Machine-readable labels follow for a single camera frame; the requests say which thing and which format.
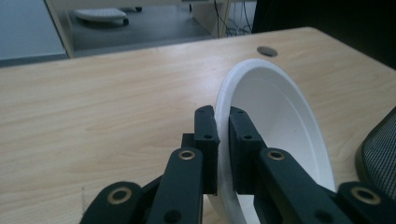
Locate grey round cable grommet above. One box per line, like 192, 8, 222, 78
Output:
256, 46, 279, 58

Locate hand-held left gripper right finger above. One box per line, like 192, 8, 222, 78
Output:
228, 105, 269, 196

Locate white wheeled base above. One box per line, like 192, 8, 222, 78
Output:
73, 7, 131, 28

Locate dark partition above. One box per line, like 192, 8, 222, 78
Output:
251, 0, 396, 70

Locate white disposable plate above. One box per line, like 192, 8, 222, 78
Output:
207, 58, 338, 224

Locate beige cabinet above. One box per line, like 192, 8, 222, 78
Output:
191, 0, 233, 39

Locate black cables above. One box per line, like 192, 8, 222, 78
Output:
214, 0, 254, 37

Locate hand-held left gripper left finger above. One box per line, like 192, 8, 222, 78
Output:
181, 105, 220, 196

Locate beige table leg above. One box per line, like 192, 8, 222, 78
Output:
46, 0, 77, 59

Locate black mesh metal basket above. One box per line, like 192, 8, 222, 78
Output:
354, 106, 396, 201

